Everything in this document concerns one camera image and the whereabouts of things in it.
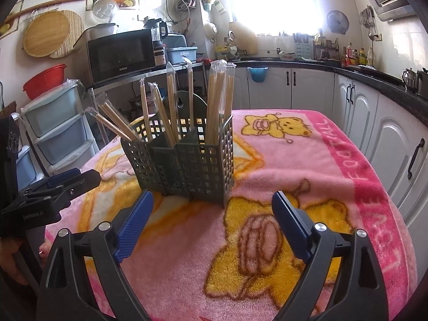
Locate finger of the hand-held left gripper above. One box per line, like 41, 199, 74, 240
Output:
25, 170, 101, 204
45, 169, 81, 188

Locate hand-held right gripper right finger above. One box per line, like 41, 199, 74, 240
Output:
272, 190, 390, 321

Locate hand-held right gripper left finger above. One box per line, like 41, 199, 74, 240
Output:
39, 190, 154, 321

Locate green plastic utensil basket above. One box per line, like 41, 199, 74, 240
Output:
120, 90, 234, 207

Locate wooden chopsticks group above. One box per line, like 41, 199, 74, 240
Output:
85, 58, 236, 149

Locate hanging steel utensils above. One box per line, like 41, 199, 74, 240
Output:
359, 6, 377, 39

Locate person's left hand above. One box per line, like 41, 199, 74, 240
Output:
0, 236, 51, 286

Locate plastic drawer unit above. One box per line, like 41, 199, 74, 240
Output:
13, 145, 38, 191
21, 80, 99, 174

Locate pink printed blanket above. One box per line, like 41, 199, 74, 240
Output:
45, 109, 418, 321

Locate red plastic basin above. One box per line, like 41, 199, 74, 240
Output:
23, 64, 67, 100

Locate steel shelf rack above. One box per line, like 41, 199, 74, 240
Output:
89, 61, 205, 141

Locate black microwave oven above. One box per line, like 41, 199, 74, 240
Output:
87, 29, 157, 86

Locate white kitchen cabinets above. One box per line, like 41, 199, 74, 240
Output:
231, 62, 428, 241

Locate round bamboo board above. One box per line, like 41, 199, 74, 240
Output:
23, 10, 71, 57

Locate round woven mat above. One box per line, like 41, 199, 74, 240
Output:
49, 10, 86, 59

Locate steel pot with lid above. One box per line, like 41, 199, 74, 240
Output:
74, 23, 118, 51

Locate blue hanging bin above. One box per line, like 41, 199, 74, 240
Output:
246, 66, 269, 82

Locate black blender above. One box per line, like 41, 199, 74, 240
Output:
144, 18, 168, 67

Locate grey-blue dish drainer box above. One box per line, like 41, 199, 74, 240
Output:
165, 33, 198, 64

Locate clear plastic lid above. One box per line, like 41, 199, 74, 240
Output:
93, 0, 120, 24

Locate long wooden rolling pin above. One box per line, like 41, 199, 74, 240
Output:
0, 0, 90, 30

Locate black kitchen countertop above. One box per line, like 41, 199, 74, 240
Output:
231, 55, 428, 106

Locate teal knife block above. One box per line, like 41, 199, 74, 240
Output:
293, 33, 310, 57

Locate cooking oil bottles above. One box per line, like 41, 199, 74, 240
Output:
344, 43, 373, 66

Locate glass french press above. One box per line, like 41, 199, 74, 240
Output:
403, 68, 417, 91

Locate wooden cutting board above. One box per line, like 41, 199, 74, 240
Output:
229, 22, 258, 56

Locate white hanging colander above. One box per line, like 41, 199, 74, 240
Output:
204, 22, 218, 42

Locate kitchen window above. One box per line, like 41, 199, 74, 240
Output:
225, 0, 316, 36

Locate small wall fan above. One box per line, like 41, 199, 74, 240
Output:
326, 10, 350, 35

